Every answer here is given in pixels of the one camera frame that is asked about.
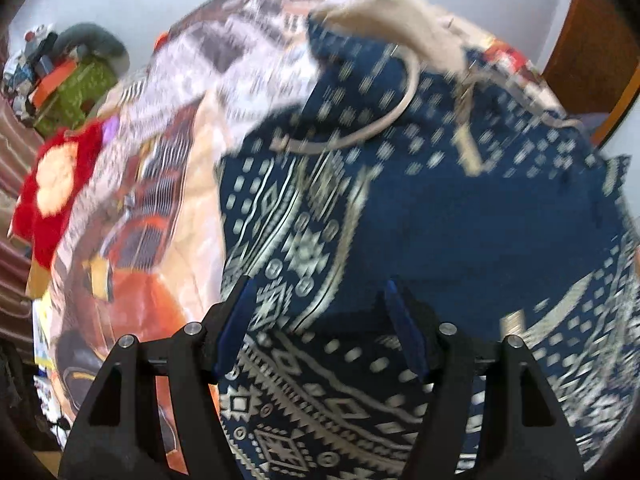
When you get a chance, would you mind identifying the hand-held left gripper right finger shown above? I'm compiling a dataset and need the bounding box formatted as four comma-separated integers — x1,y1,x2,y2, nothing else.
384,280,586,480

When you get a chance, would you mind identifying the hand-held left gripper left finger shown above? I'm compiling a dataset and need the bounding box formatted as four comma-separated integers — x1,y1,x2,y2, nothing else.
59,276,257,480

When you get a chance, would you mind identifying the printed bed blanket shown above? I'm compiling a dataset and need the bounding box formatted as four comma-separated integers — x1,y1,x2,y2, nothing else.
29,0,583,478

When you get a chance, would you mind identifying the pile of clutter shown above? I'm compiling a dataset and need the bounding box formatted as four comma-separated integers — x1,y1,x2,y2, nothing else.
2,25,61,121

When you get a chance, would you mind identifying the grey cloth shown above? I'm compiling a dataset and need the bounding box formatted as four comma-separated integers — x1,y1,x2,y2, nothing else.
57,22,131,73

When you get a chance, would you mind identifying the striped curtain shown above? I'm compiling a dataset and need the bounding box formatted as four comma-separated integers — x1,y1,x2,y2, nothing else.
0,95,47,311

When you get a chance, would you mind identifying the wooden door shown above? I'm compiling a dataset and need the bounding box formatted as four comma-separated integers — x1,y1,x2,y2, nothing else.
542,0,640,148

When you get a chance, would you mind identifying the navy patterned hoodie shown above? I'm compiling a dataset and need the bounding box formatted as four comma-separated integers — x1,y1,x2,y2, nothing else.
215,0,640,480

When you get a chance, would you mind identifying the red plush toy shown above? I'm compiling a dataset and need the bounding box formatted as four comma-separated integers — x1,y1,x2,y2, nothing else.
7,122,108,268

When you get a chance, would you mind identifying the green storage bag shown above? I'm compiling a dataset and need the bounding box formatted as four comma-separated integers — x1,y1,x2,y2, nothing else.
32,57,119,137

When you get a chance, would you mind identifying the orange box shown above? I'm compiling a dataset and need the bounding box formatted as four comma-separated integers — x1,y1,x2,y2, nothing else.
30,60,77,107

